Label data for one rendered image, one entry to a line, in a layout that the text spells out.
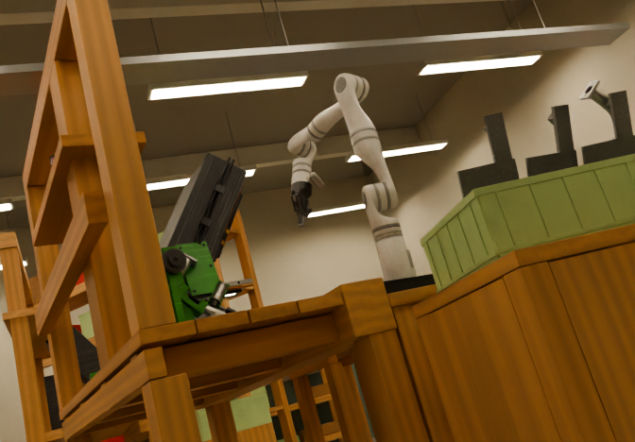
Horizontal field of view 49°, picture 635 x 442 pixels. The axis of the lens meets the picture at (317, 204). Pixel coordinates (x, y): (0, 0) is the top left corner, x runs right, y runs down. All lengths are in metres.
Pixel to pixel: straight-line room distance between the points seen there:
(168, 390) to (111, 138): 0.64
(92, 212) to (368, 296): 0.77
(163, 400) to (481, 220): 0.82
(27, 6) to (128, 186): 4.74
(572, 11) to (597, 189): 7.09
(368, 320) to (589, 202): 0.65
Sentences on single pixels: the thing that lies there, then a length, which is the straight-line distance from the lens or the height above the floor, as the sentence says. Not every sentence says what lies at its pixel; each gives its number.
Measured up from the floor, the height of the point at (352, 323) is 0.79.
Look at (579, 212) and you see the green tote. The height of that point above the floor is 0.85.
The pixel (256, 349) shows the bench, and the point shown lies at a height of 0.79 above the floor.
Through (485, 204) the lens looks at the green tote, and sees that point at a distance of 1.58.
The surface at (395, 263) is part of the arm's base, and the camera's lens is 2.15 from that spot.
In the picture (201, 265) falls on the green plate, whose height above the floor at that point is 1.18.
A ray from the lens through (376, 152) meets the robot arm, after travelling 2.26.
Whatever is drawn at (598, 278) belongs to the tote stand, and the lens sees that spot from 1.55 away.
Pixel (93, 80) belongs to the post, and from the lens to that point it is 1.91.
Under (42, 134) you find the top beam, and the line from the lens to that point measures 2.84.
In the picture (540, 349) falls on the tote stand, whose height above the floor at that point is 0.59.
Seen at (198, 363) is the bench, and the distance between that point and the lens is 1.78.
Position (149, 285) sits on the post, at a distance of 1.71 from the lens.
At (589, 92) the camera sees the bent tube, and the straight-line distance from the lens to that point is 1.92.
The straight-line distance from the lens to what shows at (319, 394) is 11.38.
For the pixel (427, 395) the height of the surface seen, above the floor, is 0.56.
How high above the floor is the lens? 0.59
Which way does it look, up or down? 16 degrees up
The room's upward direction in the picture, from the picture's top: 16 degrees counter-clockwise
